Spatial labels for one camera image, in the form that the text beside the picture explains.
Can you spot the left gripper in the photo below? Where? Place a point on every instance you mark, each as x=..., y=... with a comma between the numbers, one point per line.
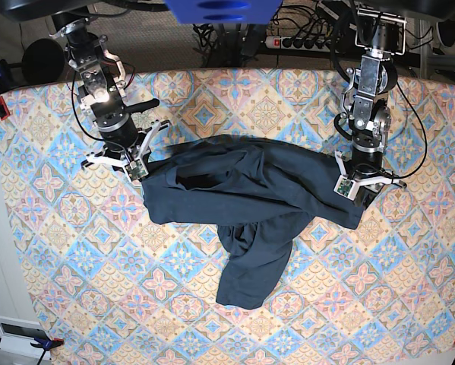
x=369, y=183

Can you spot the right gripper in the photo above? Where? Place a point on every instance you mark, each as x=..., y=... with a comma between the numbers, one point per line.
x=116, y=156

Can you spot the dark navy t-shirt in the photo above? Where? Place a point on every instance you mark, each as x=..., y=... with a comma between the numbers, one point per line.
x=261, y=194

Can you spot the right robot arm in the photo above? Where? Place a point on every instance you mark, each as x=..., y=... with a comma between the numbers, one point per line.
x=102, y=73

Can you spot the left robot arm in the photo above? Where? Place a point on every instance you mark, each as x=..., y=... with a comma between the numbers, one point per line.
x=364, y=119

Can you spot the black round stool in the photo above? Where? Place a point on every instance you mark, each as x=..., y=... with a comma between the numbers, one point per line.
x=43, y=62

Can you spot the patterned colourful tablecloth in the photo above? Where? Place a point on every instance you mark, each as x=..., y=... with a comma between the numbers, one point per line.
x=119, y=289

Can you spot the white power strip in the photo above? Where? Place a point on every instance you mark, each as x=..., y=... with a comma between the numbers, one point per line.
x=316, y=43

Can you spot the lower left table clamp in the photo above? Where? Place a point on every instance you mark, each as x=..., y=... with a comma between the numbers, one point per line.
x=41, y=344

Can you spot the aluminium frame post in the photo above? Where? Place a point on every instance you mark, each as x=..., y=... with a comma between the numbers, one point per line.
x=436, y=49

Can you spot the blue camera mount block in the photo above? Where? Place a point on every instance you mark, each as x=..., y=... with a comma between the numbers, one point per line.
x=223, y=11

